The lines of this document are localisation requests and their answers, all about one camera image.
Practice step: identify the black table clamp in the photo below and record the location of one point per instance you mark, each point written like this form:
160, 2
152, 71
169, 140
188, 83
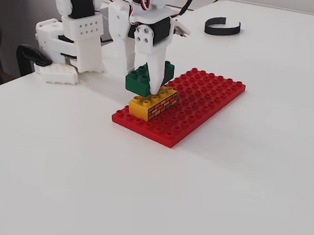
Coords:
27, 53

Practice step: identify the green lego brick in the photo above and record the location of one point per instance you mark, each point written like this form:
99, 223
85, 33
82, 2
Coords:
138, 81

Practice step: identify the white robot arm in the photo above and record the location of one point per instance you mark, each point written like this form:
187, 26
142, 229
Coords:
83, 46

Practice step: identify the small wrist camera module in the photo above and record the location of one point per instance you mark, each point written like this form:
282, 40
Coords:
181, 29

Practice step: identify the white movable gripper jaw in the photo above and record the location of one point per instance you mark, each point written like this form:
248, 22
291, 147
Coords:
154, 67

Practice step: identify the yellow lego brick brick print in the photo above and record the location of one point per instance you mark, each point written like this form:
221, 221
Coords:
141, 107

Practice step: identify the black curved plastic strip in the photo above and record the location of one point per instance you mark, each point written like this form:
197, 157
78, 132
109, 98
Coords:
222, 31

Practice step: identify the white fixed gripper jaw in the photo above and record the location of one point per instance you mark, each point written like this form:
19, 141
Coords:
128, 53

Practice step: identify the red lego baseplate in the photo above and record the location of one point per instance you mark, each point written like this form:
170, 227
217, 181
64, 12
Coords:
202, 105

